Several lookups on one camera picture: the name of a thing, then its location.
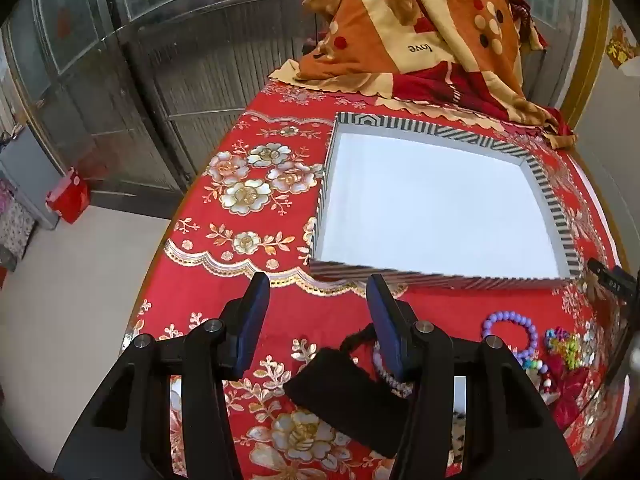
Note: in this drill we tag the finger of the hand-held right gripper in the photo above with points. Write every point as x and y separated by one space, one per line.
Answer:
610 276

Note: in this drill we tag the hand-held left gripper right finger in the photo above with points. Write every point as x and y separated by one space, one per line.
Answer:
382 321

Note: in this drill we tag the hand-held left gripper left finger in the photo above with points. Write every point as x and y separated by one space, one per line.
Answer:
252 320

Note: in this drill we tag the beige lace bow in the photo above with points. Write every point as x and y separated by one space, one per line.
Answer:
602 317

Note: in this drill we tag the black cloth pouch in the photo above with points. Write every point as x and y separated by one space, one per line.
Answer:
340 395

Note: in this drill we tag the red bow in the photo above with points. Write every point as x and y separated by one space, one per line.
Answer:
567 395

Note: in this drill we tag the striped box with white inside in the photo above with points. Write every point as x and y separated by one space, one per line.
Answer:
425 200

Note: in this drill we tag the red floral tablecloth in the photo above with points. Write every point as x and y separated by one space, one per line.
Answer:
300 310

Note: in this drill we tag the red gift bag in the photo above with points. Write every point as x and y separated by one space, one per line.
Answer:
67 195

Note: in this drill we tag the grey cabinet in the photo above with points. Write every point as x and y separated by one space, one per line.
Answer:
27 175

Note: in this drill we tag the metal door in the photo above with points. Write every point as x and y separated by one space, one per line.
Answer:
175 60

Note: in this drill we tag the orange patterned blanket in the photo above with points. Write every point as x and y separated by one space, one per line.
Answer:
390 20

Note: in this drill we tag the red and yellow wall decoration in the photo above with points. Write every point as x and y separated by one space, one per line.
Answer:
622 50

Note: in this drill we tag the yellow door frame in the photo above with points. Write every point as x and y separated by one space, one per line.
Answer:
587 50

